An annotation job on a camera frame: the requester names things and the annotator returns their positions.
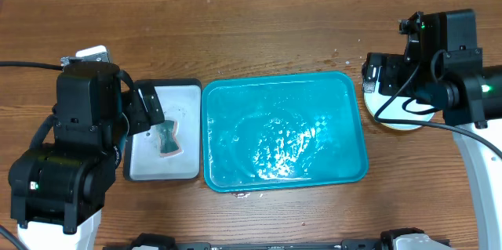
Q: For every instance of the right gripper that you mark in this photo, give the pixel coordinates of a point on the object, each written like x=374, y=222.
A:
x=387, y=74

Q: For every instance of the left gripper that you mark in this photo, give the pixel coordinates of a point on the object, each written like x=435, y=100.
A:
x=142, y=119

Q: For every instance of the light blue plate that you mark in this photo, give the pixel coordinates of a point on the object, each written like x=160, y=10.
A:
x=374, y=101

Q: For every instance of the green and pink sponge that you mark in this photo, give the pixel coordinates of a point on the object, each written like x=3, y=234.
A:
x=168, y=144

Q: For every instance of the yellow plate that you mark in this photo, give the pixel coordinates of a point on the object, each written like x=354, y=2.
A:
x=399, y=125

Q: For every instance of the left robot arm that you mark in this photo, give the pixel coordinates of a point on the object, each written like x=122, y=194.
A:
x=58, y=184

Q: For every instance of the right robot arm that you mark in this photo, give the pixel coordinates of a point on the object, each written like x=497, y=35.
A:
x=440, y=81

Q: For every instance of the black tray with soapy water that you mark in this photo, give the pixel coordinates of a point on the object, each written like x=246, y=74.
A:
x=181, y=101

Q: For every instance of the teal plastic serving tray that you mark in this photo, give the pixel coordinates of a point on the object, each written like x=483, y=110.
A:
x=284, y=131

